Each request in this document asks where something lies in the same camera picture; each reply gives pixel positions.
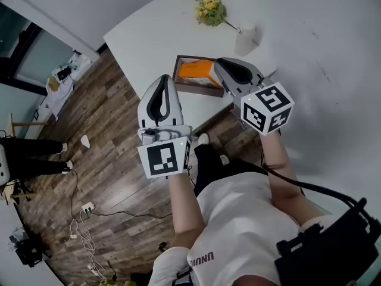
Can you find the black equipment heap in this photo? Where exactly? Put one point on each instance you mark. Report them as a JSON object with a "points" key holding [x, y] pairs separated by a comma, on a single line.
{"points": [[26, 249]]}

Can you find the small white power strip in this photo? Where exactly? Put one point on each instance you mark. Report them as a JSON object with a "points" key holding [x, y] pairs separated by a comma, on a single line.
{"points": [[93, 269]]}

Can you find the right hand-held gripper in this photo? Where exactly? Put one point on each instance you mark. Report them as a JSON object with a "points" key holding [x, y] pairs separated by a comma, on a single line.
{"points": [[268, 109]]}

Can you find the brown tissue box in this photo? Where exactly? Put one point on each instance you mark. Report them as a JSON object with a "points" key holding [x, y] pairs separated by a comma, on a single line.
{"points": [[178, 70]]}

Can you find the pile of bags and cloths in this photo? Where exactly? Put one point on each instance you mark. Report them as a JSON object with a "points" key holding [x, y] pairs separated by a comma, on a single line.
{"points": [[64, 82]]}

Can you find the person's right forearm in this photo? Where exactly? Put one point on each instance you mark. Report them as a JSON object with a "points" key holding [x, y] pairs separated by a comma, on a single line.
{"points": [[282, 174]]}

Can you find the person's white shoe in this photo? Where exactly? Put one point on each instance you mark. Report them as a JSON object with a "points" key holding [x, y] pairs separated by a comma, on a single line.
{"points": [[224, 159], [203, 139]]}

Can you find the orange pack of tissues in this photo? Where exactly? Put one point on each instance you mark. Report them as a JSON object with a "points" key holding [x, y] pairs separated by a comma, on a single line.
{"points": [[196, 71]]}

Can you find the crumpled white paper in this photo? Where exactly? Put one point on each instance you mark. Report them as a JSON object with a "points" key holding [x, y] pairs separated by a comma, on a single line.
{"points": [[85, 141]]}

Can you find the wooden stool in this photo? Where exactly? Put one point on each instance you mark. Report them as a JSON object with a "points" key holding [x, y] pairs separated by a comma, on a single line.
{"points": [[21, 124]]}

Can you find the white handheld device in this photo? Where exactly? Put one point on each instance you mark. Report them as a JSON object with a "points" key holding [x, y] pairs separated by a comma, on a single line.
{"points": [[3, 165]]}

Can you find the person's black trousers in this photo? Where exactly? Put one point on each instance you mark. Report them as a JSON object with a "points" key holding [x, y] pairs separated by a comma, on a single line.
{"points": [[214, 165]]}

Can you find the person's white shirt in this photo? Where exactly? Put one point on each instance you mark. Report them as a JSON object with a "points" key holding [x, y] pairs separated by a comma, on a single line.
{"points": [[244, 228]]}

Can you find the yellow and green flower bouquet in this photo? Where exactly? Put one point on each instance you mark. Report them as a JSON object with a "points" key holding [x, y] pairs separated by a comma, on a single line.
{"points": [[209, 12]]}

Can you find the person's left forearm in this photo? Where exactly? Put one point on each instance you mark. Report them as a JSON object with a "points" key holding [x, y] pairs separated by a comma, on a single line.
{"points": [[184, 207]]}

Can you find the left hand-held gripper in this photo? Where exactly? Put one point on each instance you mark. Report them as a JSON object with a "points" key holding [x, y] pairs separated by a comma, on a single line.
{"points": [[163, 159]]}

